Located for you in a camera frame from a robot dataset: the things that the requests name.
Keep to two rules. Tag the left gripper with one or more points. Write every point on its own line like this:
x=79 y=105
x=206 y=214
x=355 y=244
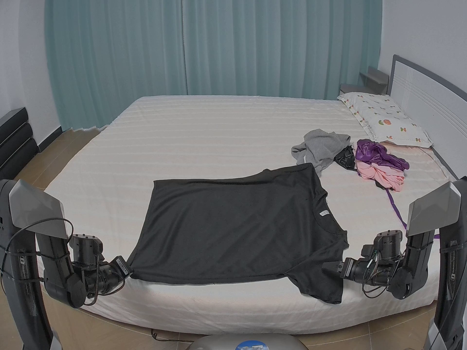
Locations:
x=115 y=277

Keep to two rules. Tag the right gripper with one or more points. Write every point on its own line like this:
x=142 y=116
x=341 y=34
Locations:
x=361 y=272

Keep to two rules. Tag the black T-shirt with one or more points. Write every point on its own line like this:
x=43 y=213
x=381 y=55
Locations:
x=237 y=232

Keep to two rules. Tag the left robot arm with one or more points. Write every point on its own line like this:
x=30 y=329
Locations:
x=33 y=210

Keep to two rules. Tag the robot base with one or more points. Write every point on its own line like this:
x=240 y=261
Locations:
x=248 y=343

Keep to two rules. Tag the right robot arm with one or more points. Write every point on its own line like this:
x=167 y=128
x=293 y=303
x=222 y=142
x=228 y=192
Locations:
x=434 y=206

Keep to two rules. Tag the bed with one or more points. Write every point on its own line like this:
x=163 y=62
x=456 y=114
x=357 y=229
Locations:
x=200 y=137

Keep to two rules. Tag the pink garment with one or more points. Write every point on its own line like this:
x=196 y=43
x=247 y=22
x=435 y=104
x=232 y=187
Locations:
x=383 y=175

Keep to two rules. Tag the small black garment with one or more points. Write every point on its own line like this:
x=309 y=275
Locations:
x=346 y=158

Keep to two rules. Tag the purple garment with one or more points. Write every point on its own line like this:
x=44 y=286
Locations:
x=375 y=153

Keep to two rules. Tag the grey garment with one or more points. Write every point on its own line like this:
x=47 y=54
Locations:
x=319 y=150

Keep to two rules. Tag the white printed pillow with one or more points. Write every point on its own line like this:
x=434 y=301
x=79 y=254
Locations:
x=386 y=118

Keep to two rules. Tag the black chest of drawers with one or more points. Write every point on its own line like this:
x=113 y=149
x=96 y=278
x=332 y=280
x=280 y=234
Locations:
x=14 y=144

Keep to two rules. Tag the grey bedside table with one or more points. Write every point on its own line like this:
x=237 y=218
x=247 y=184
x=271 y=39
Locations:
x=368 y=80

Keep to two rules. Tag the blue-green curtain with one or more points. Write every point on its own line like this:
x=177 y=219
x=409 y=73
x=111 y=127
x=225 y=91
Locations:
x=116 y=49
x=284 y=35

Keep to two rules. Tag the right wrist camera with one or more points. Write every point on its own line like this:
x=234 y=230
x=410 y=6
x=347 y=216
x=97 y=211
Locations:
x=367 y=252

